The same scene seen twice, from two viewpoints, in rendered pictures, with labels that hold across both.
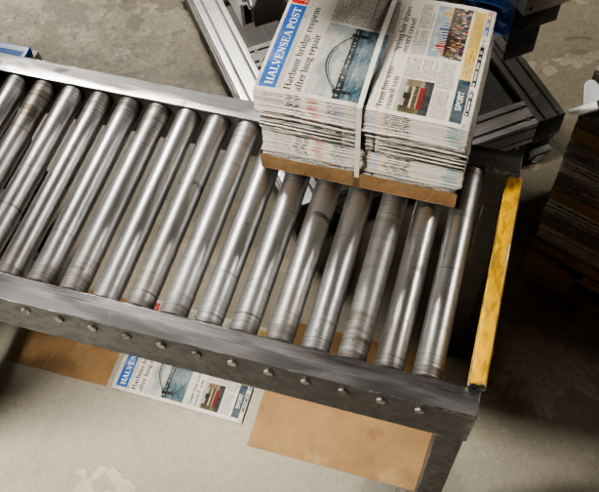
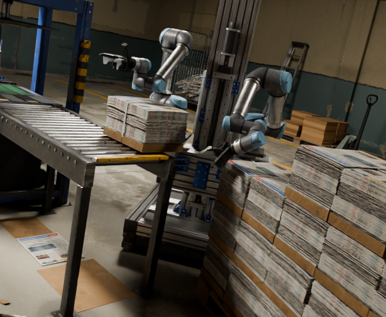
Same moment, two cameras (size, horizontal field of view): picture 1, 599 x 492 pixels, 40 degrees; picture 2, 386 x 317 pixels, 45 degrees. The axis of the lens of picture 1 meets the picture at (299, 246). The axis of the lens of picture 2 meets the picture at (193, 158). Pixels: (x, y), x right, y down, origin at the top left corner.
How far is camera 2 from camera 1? 204 cm
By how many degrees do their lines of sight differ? 49
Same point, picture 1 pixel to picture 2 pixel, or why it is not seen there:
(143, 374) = (29, 242)
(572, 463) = not seen: outside the picture
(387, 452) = (80, 298)
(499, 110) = not seen: hidden behind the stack
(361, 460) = not seen: hidden behind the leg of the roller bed
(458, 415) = (83, 161)
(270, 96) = (111, 98)
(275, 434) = (49, 273)
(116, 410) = (9, 243)
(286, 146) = (110, 124)
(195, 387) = (41, 252)
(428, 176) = (138, 136)
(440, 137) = (142, 114)
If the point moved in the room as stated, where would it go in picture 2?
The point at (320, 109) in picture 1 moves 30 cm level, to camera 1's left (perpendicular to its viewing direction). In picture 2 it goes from (119, 103) to (77, 92)
